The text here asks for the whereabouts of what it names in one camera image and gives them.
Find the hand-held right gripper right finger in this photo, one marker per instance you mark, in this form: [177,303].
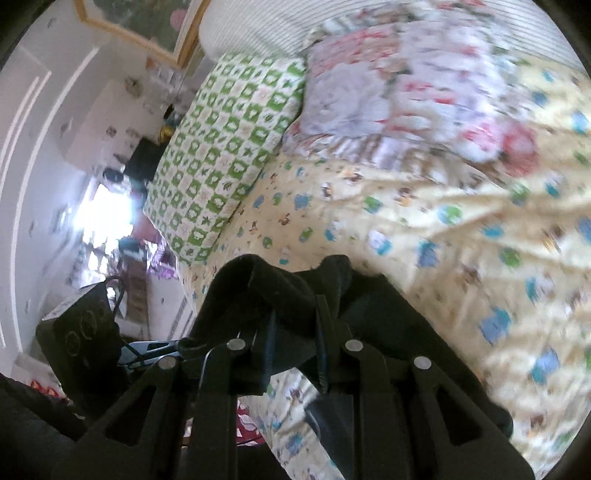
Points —
[364,392]

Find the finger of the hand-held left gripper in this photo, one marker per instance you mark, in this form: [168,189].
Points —
[147,347]

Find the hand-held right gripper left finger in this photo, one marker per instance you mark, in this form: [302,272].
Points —
[217,406]

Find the black pants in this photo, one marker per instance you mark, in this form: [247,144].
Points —
[392,314]

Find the person's left forearm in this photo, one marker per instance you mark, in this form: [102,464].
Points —
[27,434]

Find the white panelled door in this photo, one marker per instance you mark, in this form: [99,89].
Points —
[27,184]

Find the bear printed yellow blanket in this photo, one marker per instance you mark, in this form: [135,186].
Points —
[415,230]

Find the black box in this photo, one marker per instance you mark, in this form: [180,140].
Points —
[143,159]

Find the green checked pillow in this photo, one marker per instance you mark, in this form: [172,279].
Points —
[217,152]

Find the floral pillow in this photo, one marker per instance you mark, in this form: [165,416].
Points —
[369,101]

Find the gold framed flower picture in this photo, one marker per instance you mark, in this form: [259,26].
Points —
[138,23]

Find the white striped bedding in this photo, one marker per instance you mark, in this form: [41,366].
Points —
[258,23]

